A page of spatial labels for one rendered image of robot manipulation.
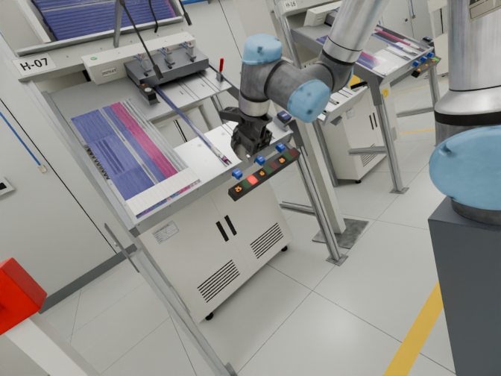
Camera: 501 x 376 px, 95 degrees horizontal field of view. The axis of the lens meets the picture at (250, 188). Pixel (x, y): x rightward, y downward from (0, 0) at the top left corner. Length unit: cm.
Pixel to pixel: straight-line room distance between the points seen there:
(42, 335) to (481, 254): 111
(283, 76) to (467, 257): 49
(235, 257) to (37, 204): 198
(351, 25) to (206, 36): 284
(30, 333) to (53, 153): 193
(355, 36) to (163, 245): 98
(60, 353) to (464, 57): 113
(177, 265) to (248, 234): 39
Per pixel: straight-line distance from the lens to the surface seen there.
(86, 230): 276
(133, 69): 118
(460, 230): 58
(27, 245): 283
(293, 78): 47
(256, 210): 127
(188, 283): 121
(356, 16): 53
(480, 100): 36
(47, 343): 102
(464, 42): 36
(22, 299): 94
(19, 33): 151
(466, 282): 67
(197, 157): 86
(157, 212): 74
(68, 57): 129
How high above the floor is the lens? 89
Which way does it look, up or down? 19 degrees down
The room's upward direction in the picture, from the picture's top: 25 degrees counter-clockwise
